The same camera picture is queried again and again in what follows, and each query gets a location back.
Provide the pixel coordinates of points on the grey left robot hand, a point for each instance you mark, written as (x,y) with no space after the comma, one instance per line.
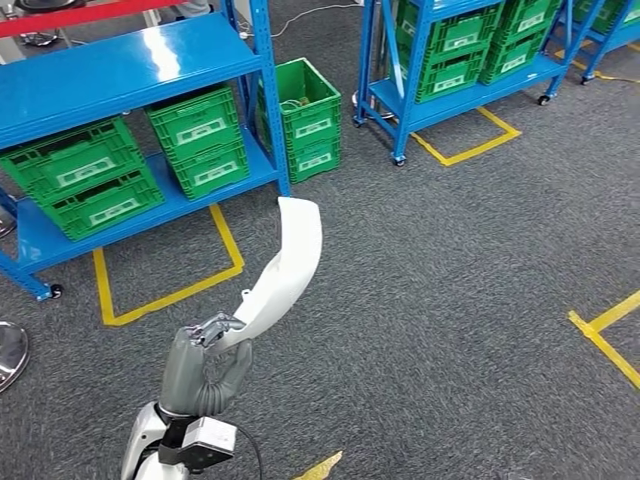
(185,378)

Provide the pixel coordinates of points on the white curved plastic part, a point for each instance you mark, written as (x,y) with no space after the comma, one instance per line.
(290,265)

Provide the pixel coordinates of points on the blue metal shelf rack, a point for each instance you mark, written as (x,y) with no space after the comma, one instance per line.
(625,40)
(435,111)
(100,73)

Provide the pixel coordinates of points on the green plastic crate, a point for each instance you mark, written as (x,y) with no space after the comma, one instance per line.
(190,185)
(295,173)
(510,30)
(605,13)
(425,30)
(100,228)
(425,83)
(310,99)
(495,69)
(164,119)
(65,159)

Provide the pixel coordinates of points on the chrome stanchion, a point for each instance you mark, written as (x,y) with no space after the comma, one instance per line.
(10,358)

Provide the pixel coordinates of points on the red barrier belt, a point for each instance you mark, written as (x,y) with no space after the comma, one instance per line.
(75,16)

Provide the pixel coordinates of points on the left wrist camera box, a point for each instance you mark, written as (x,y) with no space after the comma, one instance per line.
(205,444)

